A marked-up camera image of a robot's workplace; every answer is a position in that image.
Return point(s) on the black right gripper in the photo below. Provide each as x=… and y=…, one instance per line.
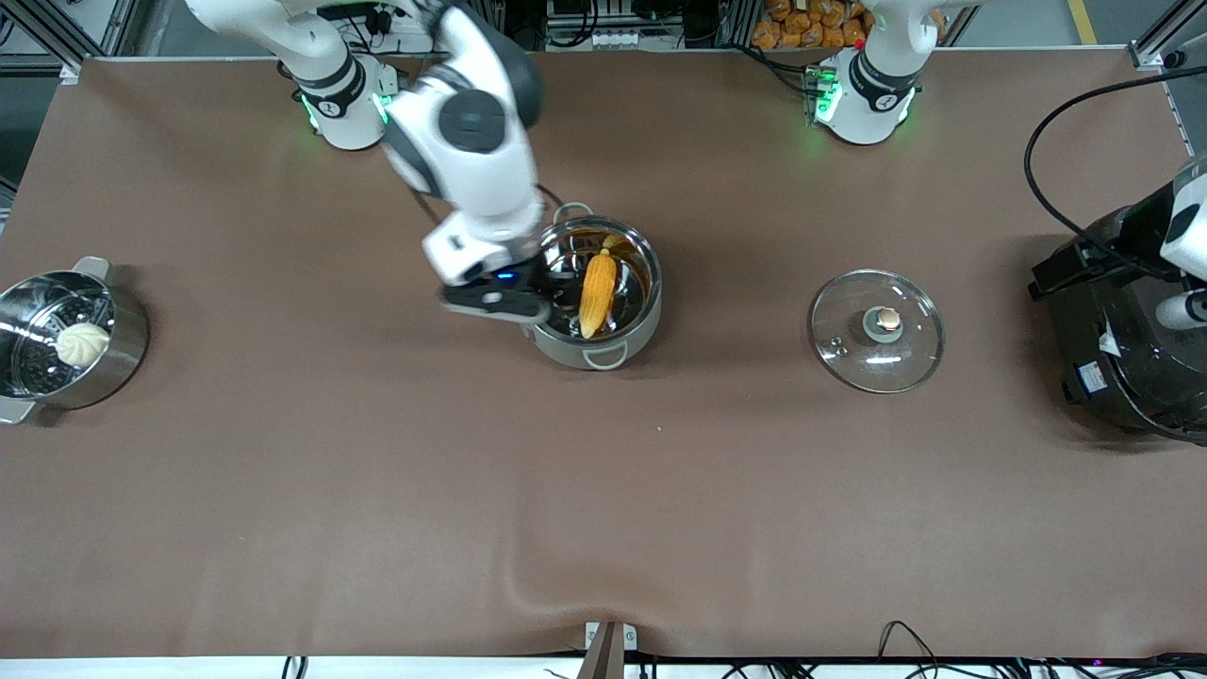
x=546, y=275

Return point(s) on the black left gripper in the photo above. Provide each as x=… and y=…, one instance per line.
x=1096, y=251

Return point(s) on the yellow corn cob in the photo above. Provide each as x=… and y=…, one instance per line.
x=598, y=292

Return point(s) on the glass pot lid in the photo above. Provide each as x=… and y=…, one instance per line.
x=905, y=363

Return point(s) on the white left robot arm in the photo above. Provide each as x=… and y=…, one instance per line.
x=863, y=94

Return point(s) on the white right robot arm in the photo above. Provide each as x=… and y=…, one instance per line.
x=481, y=123

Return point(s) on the grey cooking pot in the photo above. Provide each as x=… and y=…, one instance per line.
x=566, y=355

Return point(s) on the stainless steel steamer pot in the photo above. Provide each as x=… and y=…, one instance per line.
x=127, y=349

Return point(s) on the black rice cooker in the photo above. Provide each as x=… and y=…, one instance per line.
x=1132, y=387

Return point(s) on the brown table mat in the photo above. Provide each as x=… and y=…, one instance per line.
x=660, y=519

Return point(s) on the small white power strip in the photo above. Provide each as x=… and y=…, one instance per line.
x=615, y=40

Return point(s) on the bag of orange fruits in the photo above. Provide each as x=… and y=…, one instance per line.
x=801, y=28

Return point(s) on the white steamed bun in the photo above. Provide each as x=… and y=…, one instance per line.
x=83, y=344

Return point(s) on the aluminium frame profile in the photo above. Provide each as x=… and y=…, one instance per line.
x=1165, y=42
x=57, y=28

